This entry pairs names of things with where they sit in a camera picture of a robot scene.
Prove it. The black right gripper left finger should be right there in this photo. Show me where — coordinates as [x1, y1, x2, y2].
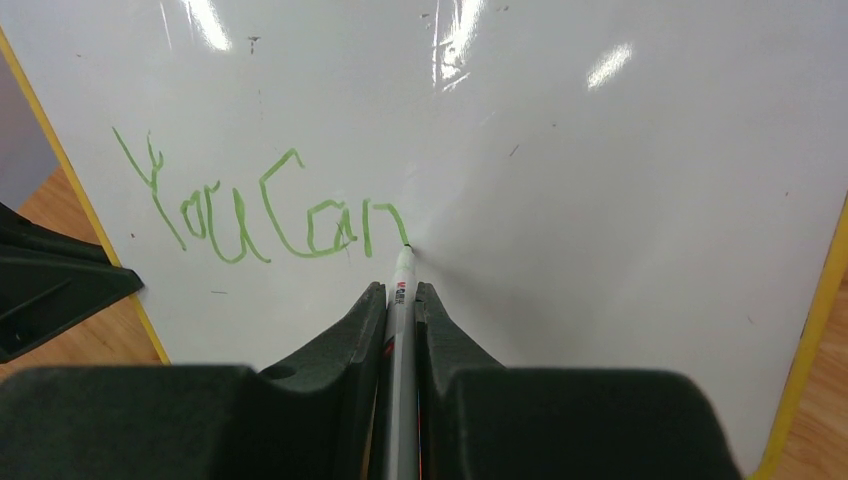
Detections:
[1, 283, 386, 479]

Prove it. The green white marker pen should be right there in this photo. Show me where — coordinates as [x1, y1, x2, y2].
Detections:
[380, 244, 420, 479]

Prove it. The yellow framed whiteboard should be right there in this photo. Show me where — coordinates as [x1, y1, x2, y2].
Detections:
[1, 1, 847, 474]

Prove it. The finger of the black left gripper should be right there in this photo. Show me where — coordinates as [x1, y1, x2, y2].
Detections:
[1, 205, 143, 363]

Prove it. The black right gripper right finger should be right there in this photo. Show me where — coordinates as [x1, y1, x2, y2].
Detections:
[415, 283, 741, 479]

